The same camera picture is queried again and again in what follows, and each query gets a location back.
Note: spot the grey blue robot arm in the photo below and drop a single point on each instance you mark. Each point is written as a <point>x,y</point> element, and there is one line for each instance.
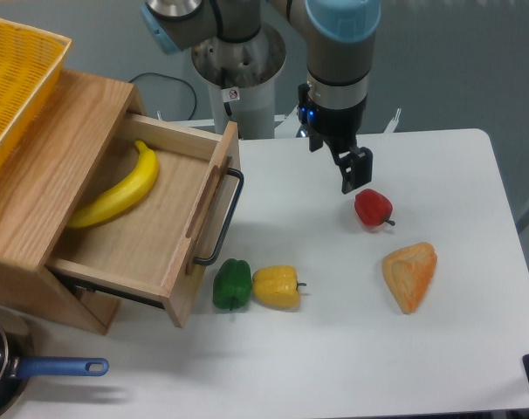
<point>339,37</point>

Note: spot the orange toy bread slice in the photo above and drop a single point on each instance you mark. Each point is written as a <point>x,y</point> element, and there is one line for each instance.
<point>408,273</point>

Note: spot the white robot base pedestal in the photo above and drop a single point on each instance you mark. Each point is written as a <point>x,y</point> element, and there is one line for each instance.
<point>241,81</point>

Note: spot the yellow toy banana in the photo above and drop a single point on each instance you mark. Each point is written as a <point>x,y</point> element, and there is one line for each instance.
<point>122,196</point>

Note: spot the blue handled frying pan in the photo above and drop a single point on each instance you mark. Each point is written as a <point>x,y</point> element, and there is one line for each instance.
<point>17,367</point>

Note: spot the green toy bell pepper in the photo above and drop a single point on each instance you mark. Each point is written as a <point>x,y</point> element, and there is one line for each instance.
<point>232,285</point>

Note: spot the yellow plastic basket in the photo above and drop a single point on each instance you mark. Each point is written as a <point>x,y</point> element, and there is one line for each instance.
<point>31,60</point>

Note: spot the red toy bell pepper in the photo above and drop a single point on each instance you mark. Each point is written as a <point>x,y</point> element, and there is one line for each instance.
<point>373,209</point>

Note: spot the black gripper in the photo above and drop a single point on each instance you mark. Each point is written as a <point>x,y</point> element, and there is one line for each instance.
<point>337,128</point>

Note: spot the yellow toy bell pepper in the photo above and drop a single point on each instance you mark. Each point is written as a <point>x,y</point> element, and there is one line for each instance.
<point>277,286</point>

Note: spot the wooden drawer cabinet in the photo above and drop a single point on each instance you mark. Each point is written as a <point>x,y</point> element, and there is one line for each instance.
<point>40,186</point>

